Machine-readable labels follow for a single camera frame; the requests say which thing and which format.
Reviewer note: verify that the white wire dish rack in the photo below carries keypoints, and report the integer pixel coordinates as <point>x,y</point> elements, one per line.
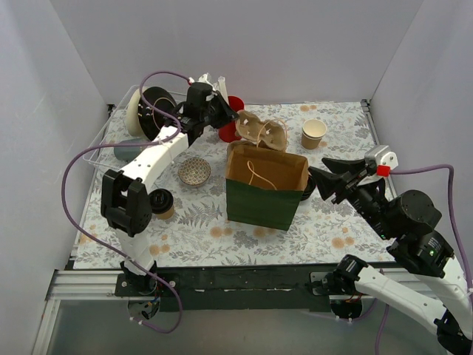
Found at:
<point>111,140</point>

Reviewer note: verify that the black plastic cup lid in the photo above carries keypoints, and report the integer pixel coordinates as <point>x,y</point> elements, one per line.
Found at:
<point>161,201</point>

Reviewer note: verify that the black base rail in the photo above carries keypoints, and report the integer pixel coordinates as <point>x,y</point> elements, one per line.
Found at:
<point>247,287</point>

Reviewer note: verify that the single brown pulp cup carrier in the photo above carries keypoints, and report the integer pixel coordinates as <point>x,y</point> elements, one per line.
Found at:
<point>271,133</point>

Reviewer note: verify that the green paper bag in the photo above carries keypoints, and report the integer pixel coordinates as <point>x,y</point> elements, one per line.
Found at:
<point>263,186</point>

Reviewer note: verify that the red ribbed straw holder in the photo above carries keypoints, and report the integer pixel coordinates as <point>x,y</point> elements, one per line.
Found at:
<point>228,133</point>

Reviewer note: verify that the white wrapped straw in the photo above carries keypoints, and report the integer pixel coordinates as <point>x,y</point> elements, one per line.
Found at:
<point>222,88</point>

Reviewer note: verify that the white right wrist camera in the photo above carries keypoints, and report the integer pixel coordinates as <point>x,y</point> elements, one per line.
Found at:
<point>378,162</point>

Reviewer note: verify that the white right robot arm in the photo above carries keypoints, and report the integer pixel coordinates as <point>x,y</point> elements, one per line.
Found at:
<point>430,285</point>

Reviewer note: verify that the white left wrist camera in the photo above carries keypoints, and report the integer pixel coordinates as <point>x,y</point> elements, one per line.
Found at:
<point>206,79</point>

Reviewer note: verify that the brown paper coffee cup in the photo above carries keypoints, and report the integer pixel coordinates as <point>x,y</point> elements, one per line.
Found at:
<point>165,214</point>

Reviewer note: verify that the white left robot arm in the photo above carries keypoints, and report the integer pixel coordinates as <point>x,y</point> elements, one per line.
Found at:
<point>125,200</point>

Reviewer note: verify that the cream round plate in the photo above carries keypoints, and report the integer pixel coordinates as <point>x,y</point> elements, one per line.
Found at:
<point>131,120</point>

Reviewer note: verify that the grey blue cup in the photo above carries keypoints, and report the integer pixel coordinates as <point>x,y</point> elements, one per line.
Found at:
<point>129,153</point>

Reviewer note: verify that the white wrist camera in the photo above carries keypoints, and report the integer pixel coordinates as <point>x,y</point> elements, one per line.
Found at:
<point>206,79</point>
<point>378,162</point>

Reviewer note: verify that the black round plate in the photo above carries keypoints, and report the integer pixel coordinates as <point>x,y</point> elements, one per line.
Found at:
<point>150,120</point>

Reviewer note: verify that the stack of brown paper cups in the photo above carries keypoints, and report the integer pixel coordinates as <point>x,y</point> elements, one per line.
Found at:
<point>313,131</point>

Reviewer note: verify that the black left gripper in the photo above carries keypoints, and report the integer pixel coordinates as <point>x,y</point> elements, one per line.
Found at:
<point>213,109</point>

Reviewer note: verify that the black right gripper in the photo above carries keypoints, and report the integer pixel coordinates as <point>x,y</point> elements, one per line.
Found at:
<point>349,183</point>

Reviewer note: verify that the floral tablecloth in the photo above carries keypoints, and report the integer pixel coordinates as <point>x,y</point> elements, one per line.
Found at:
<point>200,234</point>

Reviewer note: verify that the patterned small bowl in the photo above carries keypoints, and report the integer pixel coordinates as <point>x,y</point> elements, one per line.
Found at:
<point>194,171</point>

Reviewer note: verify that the aluminium frame rail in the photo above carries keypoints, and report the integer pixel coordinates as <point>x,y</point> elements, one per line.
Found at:
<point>82,315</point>

